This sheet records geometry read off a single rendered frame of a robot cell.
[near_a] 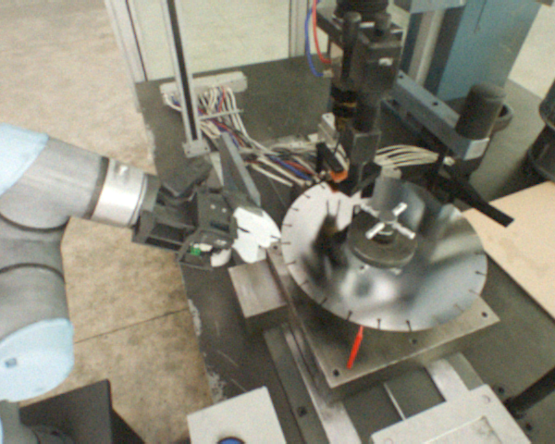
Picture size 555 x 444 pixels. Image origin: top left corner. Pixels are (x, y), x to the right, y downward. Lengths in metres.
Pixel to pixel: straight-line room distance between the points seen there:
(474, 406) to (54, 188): 0.57
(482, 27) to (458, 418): 0.96
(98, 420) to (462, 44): 1.18
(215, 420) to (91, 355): 1.21
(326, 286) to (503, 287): 0.47
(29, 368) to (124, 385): 1.23
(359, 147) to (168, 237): 0.29
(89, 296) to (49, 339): 1.48
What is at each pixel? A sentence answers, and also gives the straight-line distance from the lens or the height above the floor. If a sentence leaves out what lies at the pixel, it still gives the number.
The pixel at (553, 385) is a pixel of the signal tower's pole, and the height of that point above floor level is 0.88.
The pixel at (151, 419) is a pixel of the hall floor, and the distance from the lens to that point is 1.55.
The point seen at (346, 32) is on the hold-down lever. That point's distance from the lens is 0.50.
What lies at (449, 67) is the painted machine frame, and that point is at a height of 0.96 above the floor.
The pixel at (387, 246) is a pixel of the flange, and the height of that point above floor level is 0.96.
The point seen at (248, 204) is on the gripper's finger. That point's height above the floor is 1.07.
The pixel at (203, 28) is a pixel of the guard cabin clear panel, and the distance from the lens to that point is 1.63.
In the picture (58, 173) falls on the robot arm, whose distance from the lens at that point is 0.44.
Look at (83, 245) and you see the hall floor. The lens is 2.09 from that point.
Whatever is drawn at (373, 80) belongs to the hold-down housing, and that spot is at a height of 1.21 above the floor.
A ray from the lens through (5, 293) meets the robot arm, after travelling 0.43.
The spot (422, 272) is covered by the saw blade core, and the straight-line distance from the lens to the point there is 0.63.
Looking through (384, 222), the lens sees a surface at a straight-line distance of 0.61.
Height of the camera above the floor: 1.43
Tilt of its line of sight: 47 degrees down
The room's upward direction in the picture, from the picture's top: straight up
